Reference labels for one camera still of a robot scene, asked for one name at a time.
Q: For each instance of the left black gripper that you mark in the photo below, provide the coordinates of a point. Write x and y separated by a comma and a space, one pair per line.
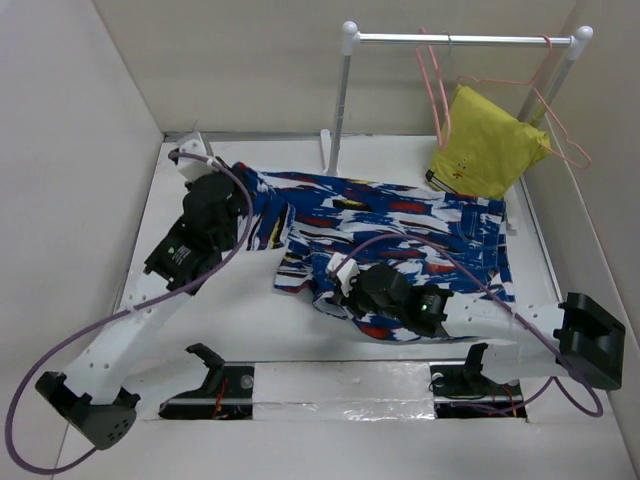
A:
243, 199

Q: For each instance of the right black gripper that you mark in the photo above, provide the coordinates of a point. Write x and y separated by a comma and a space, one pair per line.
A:
349, 301

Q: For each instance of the blue white red patterned trousers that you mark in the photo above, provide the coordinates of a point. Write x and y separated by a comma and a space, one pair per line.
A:
451, 241

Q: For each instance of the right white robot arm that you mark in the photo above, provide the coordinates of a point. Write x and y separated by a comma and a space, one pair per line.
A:
577, 338

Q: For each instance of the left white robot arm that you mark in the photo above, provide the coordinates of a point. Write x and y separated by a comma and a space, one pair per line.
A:
89, 393

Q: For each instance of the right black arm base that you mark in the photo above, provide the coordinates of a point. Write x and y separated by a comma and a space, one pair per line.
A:
460, 391

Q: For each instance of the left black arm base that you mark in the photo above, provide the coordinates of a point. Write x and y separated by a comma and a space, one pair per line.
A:
225, 393

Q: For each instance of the yellow folded garment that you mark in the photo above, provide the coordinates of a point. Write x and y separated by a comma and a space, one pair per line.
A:
488, 149

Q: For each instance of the white metal clothes rack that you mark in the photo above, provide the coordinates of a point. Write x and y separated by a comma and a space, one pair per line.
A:
351, 37

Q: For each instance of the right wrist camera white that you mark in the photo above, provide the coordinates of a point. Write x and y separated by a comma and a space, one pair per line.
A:
343, 270

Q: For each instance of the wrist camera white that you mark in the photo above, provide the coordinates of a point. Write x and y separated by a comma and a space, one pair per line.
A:
343, 270
191, 156

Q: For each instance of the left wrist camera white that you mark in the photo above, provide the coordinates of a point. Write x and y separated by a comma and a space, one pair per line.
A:
191, 156

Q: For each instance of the pink wire hanger left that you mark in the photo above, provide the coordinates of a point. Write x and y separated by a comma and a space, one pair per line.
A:
437, 95

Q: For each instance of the pink wire hanger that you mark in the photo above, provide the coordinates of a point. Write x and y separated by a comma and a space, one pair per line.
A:
545, 85
437, 95

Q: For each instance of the pink wire hanger right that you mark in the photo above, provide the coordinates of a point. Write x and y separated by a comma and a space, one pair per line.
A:
545, 85

